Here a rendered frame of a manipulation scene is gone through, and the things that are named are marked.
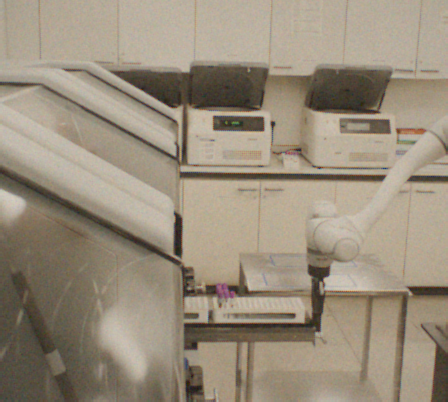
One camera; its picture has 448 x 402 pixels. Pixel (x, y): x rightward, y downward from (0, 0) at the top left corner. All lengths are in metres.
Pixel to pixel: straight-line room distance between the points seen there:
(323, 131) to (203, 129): 0.80
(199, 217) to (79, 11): 1.58
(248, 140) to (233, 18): 0.84
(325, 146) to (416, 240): 0.92
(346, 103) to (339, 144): 0.56
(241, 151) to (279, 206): 0.45
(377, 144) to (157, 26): 1.67
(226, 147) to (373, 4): 1.41
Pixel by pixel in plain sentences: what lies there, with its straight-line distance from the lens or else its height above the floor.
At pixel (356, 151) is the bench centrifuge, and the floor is 1.02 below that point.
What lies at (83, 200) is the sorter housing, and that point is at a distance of 0.97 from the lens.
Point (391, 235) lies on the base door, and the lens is 4.82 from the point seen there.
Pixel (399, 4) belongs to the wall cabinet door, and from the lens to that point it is 4.95.
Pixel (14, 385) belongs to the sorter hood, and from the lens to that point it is 0.53.
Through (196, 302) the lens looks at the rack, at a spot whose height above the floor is 0.86.
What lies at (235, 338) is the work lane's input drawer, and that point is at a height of 0.77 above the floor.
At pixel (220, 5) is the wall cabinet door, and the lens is 4.72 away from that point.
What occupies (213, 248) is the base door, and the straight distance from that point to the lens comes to 4.62.
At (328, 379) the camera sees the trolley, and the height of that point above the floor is 0.28.
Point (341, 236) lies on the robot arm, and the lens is 2.03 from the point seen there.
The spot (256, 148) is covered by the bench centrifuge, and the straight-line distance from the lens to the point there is 4.50.
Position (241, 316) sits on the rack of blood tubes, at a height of 0.82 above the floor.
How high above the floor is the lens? 1.71
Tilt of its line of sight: 11 degrees down
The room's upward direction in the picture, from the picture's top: 2 degrees clockwise
